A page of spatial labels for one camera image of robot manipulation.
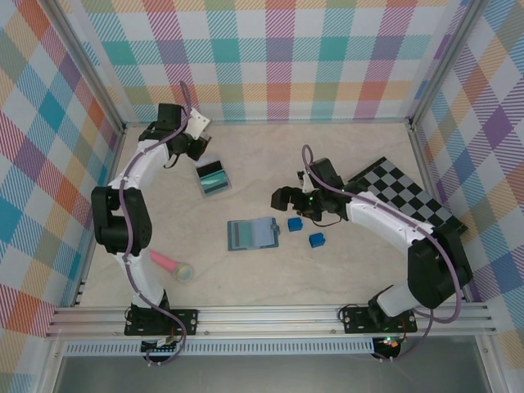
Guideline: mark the silver credit card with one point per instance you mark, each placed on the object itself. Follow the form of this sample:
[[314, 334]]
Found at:
[[208, 160]]

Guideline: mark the black credit card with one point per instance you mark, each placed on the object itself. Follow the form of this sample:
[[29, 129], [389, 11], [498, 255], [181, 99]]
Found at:
[[210, 168]]

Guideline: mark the teal striped card packet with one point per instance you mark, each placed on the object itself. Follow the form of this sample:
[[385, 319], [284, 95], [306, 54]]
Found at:
[[215, 179]]

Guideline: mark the blue-grey card holder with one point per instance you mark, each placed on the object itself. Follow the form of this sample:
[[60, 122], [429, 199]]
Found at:
[[264, 235]]

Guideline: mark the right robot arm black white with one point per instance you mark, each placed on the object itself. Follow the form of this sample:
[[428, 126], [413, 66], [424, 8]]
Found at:
[[438, 270]]

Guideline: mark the teal credit card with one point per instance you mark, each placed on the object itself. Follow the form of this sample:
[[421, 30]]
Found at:
[[247, 235]]

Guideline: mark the blue toy block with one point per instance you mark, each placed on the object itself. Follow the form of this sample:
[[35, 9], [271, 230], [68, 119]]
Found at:
[[319, 240], [295, 224]]

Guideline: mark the black grey chessboard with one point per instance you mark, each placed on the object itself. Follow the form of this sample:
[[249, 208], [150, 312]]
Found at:
[[409, 192]]

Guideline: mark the pink toy microphone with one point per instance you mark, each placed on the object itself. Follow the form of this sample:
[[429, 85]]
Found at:
[[184, 272]]

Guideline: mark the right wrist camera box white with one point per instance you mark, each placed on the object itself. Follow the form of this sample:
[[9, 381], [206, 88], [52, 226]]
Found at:
[[306, 182]]

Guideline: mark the aluminium frame post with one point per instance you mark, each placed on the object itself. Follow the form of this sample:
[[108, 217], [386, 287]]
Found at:
[[86, 69], [446, 61]]

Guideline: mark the aluminium mounting rail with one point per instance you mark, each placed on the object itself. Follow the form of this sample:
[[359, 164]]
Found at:
[[266, 321]]

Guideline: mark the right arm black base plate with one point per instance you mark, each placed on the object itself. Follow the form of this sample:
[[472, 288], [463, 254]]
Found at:
[[354, 321]]

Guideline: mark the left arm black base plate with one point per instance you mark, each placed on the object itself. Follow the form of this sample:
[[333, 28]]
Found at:
[[186, 321]]

